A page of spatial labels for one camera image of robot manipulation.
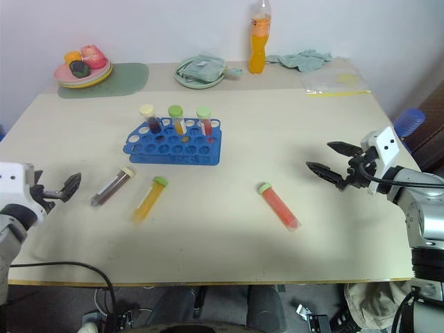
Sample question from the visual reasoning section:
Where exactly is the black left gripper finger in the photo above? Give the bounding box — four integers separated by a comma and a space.
65, 171, 83, 196
60, 180, 76, 203

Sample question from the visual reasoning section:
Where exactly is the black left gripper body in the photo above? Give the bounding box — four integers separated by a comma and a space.
29, 183, 67, 214

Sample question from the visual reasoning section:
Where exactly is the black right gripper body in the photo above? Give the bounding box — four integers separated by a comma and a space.
334, 146, 379, 191

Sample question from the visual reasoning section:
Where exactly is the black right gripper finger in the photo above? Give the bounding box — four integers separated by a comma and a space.
305, 161, 346, 189
327, 140, 364, 157

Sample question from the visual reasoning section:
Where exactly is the cream cap dark liquid tube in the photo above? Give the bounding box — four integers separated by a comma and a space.
89, 166, 136, 209
139, 104, 162, 135

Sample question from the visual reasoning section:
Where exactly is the green cap red liquid tube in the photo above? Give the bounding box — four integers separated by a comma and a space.
196, 106, 214, 137
257, 182, 302, 232

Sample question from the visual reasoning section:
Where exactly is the green cap orange liquid tube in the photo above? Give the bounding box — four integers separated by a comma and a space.
132, 176, 170, 224
167, 105, 188, 136

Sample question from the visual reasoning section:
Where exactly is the blue plastic test tube rack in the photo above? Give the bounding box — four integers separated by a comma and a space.
121, 117, 222, 166

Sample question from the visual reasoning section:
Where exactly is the clear plastic zip bag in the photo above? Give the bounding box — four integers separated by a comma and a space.
300, 67, 373, 99

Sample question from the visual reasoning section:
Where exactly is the blue ribbed plastic bottle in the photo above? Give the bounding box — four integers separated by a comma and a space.
393, 108, 427, 140

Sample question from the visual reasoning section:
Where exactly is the brown wooden furniture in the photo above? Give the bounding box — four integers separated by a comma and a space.
408, 78, 444, 171

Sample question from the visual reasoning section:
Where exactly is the pale green crumpled cloth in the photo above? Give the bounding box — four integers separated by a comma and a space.
266, 49, 334, 74

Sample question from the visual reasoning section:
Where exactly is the stack of pink yellow plates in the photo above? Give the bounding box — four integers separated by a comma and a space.
53, 59, 114, 89

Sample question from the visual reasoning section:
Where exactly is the dark green toy food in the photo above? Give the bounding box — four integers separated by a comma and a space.
68, 60, 92, 78

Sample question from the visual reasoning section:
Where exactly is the green placemat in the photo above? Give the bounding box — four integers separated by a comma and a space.
57, 62, 150, 100

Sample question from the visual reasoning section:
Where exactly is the pink red toy food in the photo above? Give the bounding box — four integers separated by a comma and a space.
80, 44, 108, 69

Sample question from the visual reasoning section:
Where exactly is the orange soda plastic bottle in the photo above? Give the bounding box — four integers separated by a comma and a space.
248, 0, 273, 75

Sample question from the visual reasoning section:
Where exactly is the beige fabric hat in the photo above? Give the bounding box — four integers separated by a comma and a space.
343, 280, 414, 330

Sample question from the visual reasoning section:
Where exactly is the dark grey rounded shape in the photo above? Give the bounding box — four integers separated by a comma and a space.
245, 284, 286, 333

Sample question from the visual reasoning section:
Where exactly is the black metal clamp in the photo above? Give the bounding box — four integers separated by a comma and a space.
294, 303, 331, 333

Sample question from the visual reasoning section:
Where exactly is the pale green plate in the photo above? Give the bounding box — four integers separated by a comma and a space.
174, 55, 228, 89

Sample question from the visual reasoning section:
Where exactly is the clear packet with green contents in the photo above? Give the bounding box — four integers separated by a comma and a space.
177, 53, 227, 83

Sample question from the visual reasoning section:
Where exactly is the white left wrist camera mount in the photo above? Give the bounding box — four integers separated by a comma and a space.
0, 162, 48, 223

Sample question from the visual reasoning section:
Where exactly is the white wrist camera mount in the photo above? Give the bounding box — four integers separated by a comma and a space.
0, 162, 48, 223
359, 126, 404, 196

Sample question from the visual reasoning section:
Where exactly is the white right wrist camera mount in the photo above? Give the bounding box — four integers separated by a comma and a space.
359, 126, 404, 196

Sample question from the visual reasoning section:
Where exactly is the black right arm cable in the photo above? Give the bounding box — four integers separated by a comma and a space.
359, 160, 444, 190

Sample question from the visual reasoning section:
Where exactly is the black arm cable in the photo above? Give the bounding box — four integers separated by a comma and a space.
9, 261, 119, 333
359, 160, 444, 190

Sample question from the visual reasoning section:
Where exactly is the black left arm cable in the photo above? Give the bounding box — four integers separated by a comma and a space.
9, 261, 119, 333

